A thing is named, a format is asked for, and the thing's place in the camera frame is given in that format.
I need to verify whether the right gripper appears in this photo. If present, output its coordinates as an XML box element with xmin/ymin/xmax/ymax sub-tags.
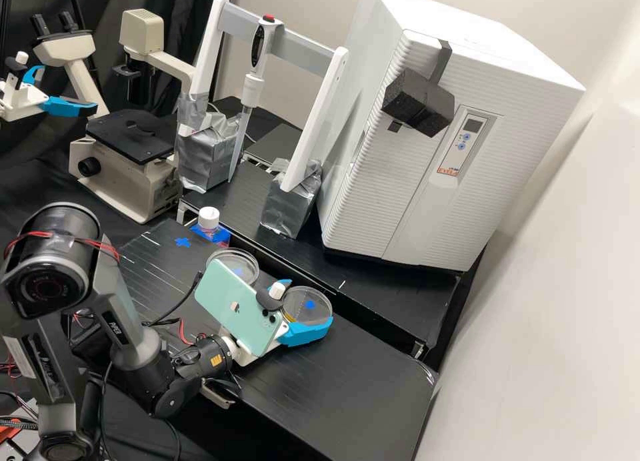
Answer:
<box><xmin>220</xmin><ymin>278</ymin><xmax>335</xmax><ymax>368</ymax></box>

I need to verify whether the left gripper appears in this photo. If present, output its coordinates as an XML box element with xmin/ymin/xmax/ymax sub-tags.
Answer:
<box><xmin>0</xmin><ymin>64</ymin><xmax>100</xmax><ymax>123</ymax></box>

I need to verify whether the petri dish lid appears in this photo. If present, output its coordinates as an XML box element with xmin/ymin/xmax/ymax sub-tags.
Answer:
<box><xmin>281</xmin><ymin>285</ymin><xmax>334</xmax><ymax>328</ymax></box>

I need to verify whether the left phone holder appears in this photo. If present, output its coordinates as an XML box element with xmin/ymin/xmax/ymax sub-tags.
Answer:
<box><xmin>4</xmin><ymin>50</ymin><xmax>32</xmax><ymax>95</ymax></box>

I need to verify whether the petri dish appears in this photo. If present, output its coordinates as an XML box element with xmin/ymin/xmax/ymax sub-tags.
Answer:
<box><xmin>207</xmin><ymin>248</ymin><xmax>261</xmax><ymax>286</ymax></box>

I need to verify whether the blue bottle holder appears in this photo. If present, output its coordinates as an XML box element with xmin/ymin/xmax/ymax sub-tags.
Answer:
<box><xmin>189</xmin><ymin>220</ymin><xmax>233</xmax><ymax>250</ymax></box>

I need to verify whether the cream microscope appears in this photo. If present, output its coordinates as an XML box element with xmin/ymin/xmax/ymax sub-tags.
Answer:
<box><xmin>29</xmin><ymin>8</ymin><xmax>199</xmax><ymax>225</ymax></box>

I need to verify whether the small bottle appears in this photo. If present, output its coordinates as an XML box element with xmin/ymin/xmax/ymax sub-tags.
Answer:
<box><xmin>197</xmin><ymin>206</ymin><xmax>224</xmax><ymax>240</ymax></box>

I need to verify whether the white pipette stand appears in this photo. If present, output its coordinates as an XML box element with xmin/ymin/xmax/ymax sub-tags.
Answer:
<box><xmin>174</xmin><ymin>0</ymin><xmax>350</xmax><ymax>240</ymax></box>

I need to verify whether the incubator door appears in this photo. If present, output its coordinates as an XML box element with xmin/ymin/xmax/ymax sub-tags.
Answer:
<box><xmin>319</xmin><ymin>28</ymin><xmax>499</xmax><ymax>262</ymax></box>

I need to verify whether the pipette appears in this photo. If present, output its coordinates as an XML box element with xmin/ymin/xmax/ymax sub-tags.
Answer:
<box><xmin>227</xmin><ymin>14</ymin><xmax>279</xmax><ymax>185</ymax></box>

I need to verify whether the white incubator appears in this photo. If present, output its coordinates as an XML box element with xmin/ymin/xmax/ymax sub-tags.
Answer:
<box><xmin>319</xmin><ymin>0</ymin><xmax>587</xmax><ymax>274</ymax></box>

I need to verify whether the right wrist camera phone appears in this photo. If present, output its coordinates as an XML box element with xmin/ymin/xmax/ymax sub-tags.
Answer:
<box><xmin>193</xmin><ymin>258</ymin><xmax>291</xmax><ymax>358</ymax></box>

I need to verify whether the black cable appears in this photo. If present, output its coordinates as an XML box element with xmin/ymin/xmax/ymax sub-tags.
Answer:
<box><xmin>141</xmin><ymin>272</ymin><xmax>204</xmax><ymax>328</ymax></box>

